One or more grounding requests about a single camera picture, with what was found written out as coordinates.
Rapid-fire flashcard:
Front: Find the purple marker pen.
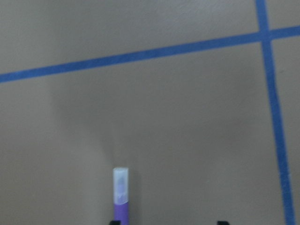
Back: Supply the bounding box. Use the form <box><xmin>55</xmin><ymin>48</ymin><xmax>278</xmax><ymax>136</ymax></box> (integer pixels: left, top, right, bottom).
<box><xmin>112</xmin><ymin>167</ymin><xmax>129</xmax><ymax>225</ymax></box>

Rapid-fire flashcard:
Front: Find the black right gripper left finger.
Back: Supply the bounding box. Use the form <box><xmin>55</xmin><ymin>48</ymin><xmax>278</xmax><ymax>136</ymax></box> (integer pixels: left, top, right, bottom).
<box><xmin>110</xmin><ymin>220</ymin><xmax>120</xmax><ymax>225</ymax></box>

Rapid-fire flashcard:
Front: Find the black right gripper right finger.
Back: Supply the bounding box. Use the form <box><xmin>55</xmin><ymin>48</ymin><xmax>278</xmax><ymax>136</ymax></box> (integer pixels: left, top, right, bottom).
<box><xmin>217</xmin><ymin>221</ymin><xmax>229</xmax><ymax>225</ymax></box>

